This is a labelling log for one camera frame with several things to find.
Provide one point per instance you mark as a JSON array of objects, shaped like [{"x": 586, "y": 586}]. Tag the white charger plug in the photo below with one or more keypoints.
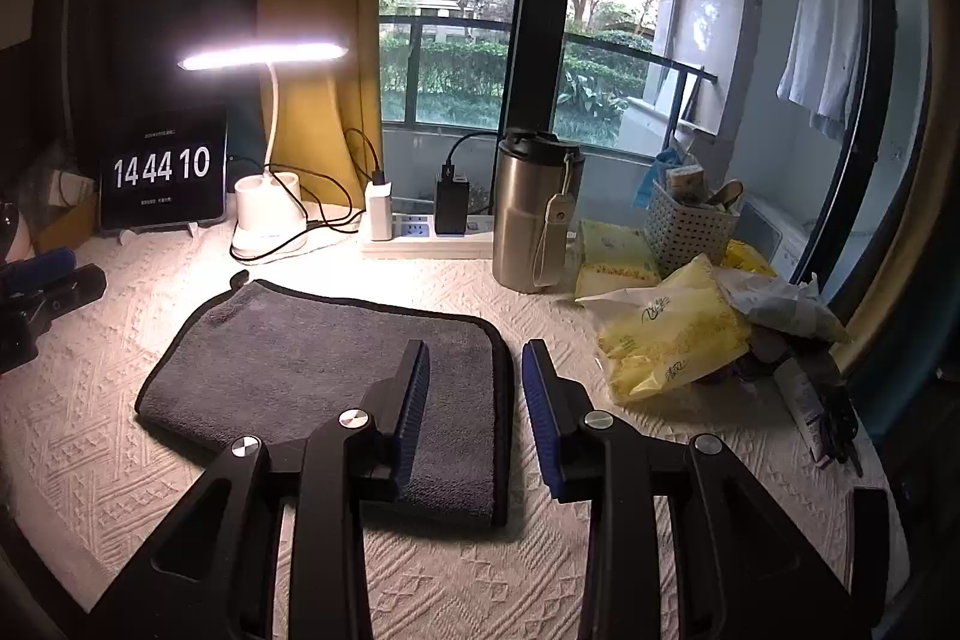
[{"x": 379, "y": 209}]

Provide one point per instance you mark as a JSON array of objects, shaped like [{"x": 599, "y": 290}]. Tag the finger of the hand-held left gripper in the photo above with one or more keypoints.
[
  {"x": 46, "y": 265},
  {"x": 75, "y": 289}
]

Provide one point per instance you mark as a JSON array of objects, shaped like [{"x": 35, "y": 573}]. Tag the white power strip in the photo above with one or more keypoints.
[{"x": 424, "y": 244}]

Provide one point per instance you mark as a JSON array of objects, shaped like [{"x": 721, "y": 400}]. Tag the large yellow tissue pack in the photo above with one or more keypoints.
[{"x": 675, "y": 332}]

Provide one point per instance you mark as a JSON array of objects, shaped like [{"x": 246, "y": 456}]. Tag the white textured tablecloth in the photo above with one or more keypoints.
[{"x": 465, "y": 580}]

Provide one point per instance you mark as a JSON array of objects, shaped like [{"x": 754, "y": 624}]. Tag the white desk lamp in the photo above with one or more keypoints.
[{"x": 270, "y": 212}]

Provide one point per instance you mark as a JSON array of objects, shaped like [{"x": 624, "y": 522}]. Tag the steel tumbler with black lid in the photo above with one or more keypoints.
[{"x": 529, "y": 212}]

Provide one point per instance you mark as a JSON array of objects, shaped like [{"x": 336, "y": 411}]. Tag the black balcony railing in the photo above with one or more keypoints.
[{"x": 450, "y": 35}]

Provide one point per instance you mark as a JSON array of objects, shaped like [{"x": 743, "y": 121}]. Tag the grey towel with black trim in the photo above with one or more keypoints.
[{"x": 300, "y": 355}]

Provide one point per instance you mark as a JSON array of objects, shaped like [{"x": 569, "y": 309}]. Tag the grey plastic basket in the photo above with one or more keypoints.
[{"x": 686, "y": 235}]

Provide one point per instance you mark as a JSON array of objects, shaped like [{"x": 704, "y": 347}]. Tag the crumpled white plastic bag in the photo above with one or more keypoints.
[{"x": 780, "y": 306}]

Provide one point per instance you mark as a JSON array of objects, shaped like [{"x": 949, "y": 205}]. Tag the white tube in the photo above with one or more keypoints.
[{"x": 802, "y": 407}]

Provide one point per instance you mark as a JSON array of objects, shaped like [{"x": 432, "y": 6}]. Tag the black charger plug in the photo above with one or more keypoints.
[{"x": 451, "y": 205}]

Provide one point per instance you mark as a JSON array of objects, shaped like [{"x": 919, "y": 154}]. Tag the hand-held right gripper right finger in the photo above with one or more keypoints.
[{"x": 541, "y": 415}]

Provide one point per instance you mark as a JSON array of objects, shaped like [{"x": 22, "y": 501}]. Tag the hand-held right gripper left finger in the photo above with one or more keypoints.
[{"x": 418, "y": 400}]

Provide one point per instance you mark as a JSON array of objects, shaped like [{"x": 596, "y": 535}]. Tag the flat yellow packet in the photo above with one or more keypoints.
[{"x": 750, "y": 256}]

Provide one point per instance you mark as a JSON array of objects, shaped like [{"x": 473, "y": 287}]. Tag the small yellow tissue pack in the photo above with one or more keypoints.
[{"x": 619, "y": 257}]

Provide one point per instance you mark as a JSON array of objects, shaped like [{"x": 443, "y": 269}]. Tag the white washing machine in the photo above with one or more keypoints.
[{"x": 776, "y": 235}]

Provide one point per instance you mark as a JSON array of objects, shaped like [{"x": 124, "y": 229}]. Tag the tablet with clock display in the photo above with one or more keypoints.
[{"x": 163, "y": 169}]

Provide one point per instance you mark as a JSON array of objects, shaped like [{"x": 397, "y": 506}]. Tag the blue plastic bag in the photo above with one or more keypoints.
[{"x": 656, "y": 179}]

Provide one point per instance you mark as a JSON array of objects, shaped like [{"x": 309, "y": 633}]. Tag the white hanging shirt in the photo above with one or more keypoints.
[{"x": 821, "y": 48}]

